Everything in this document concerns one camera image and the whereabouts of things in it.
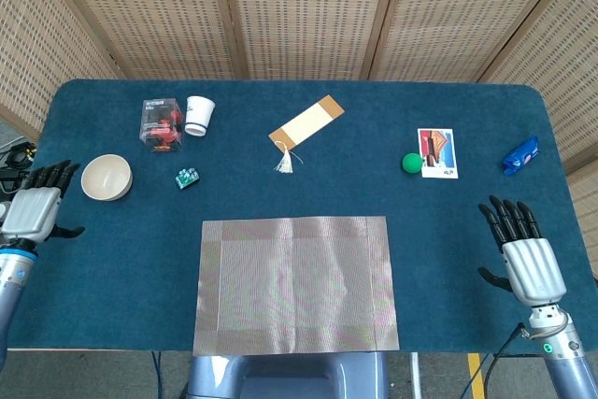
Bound woven wooden folding screen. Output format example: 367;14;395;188
0;0;598;274

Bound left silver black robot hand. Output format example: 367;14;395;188
0;160;87;245

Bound tan bookmark with tassel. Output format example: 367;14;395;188
268;94;346;175

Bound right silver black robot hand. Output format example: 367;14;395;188
477;195;568;309

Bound green ball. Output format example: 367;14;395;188
401;152;423;175

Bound white paper cup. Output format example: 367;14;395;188
183;95;217;137

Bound blue felt table cover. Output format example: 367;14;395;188
7;78;598;354

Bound white table leg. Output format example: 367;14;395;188
409;351;423;399

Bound blue snack packet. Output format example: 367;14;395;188
502;135;540;177

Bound black cable bundle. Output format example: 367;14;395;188
0;139;38;194

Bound small green circuit toy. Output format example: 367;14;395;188
175;167;201;191

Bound right arm wrist wires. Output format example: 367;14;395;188
519;312;574;341

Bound white bowl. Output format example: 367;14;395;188
80;153;134;202

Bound brown woven placemat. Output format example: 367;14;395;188
192;215;401;357

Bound blue grey robot torso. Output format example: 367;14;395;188
186;351;390;399

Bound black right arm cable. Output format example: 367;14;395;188
483;322;527;399

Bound clear box with red toy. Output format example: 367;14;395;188
138;97;184;154

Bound picture postcard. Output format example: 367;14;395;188
417;128;460;180

